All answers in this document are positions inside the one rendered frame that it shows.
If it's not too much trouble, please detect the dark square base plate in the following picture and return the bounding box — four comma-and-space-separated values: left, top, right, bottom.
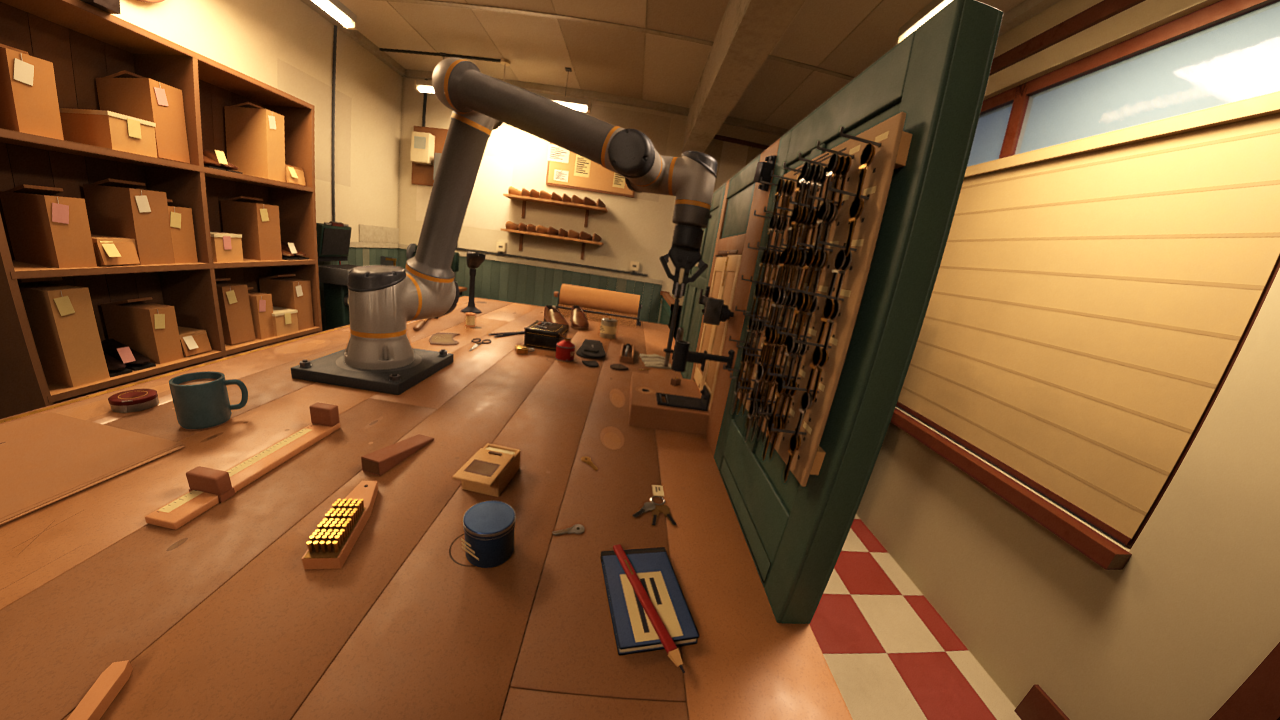
291, 345, 455, 396

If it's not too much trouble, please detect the wall shelf with shoe lasts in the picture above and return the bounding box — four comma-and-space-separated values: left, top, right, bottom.
502, 221, 605, 252
504, 187, 609, 217

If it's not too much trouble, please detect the red pencil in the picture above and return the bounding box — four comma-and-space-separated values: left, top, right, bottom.
612, 544, 687, 672

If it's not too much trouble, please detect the brown leather roll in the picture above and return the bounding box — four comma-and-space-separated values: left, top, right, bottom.
555, 283, 644, 324

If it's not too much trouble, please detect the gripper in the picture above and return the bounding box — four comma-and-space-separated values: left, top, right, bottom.
663, 224, 708, 305

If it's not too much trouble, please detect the brown wooden wedge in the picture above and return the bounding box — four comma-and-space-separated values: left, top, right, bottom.
361, 434, 435, 477

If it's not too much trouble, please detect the small tan box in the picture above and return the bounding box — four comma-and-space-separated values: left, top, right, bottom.
452, 444, 522, 499

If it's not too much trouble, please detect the green hatch frame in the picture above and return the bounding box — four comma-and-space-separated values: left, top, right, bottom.
714, 0, 1004, 626

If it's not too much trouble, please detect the bunch of keys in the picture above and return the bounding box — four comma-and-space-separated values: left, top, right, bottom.
631, 485, 679, 529

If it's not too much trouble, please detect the black bar bracket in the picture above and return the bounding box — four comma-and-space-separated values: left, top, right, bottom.
668, 340, 737, 376

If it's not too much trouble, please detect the pale wooden hatch leaf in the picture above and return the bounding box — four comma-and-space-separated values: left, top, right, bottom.
697, 250, 747, 393

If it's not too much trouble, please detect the wooden block with brass pins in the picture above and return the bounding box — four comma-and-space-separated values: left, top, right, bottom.
302, 480, 380, 572

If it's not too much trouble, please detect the wooden base block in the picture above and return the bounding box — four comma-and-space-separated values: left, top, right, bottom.
627, 368, 715, 437

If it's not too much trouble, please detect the teal mug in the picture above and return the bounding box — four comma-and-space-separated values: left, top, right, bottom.
169, 372, 249, 431

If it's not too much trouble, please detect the wall control box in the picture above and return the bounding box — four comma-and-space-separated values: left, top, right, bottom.
410, 126, 450, 188

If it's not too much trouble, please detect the pale wooden stick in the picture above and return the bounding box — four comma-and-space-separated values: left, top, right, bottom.
64, 660, 134, 720

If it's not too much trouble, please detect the wooden shelf unit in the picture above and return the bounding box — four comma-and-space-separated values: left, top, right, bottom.
0, 0, 322, 419

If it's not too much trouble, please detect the wooden key board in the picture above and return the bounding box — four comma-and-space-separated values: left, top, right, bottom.
734, 112, 912, 488

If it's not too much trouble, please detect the window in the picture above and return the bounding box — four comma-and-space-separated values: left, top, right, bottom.
964, 0, 1280, 169

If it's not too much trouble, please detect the blue round tin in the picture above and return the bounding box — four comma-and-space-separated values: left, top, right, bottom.
462, 500, 518, 569

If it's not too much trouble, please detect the wooden measuring gauge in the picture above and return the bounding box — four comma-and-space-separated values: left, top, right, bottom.
146, 403, 342, 531

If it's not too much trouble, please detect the blue notebook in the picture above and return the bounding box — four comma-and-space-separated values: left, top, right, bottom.
600, 547, 701, 657

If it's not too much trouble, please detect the wooden notice board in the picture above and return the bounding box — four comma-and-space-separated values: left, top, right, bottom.
545, 144, 637, 199

